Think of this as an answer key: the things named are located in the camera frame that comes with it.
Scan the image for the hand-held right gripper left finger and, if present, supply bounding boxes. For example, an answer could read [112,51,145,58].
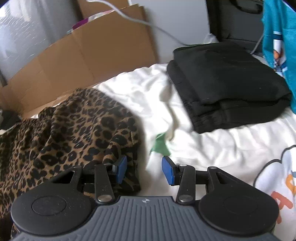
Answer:
[47,155,128,205]

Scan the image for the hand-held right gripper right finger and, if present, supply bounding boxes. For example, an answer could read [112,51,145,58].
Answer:
[161,155,246,206]

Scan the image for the leopard print garment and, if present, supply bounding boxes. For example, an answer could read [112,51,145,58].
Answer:
[0,88,143,241]

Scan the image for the white bear print bed sheet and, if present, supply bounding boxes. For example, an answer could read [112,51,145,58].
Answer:
[30,62,296,233]

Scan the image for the folded black pants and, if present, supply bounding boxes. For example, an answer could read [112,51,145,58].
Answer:
[166,41,293,134]

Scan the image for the brown cardboard sheet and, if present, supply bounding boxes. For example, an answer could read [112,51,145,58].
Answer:
[0,4,159,117]

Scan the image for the black crumpled garment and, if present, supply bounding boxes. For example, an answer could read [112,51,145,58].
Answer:
[0,110,22,131]

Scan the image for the tall cardboard panel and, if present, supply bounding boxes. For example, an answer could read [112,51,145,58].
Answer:
[77,0,131,20]

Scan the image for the black bag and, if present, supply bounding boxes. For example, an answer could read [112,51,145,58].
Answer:
[206,0,265,44]

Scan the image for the teal patterned blanket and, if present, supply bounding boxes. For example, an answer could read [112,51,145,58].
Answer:
[261,0,296,114]

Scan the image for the white cable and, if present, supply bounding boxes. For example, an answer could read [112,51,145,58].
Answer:
[87,0,264,54]

